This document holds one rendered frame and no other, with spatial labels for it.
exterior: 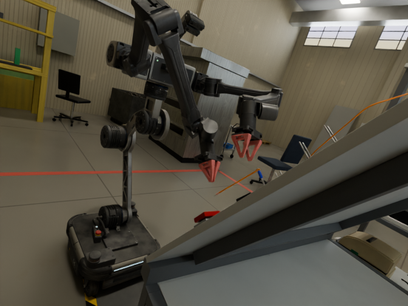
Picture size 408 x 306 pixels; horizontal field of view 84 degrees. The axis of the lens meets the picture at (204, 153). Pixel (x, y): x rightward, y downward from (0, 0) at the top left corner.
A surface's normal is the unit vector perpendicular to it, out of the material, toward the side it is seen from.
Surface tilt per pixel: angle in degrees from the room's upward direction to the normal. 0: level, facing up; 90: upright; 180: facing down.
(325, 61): 90
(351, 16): 90
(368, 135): 90
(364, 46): 90
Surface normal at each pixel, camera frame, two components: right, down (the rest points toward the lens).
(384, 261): -0.78, -0.07
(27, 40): 0.62, 0.37
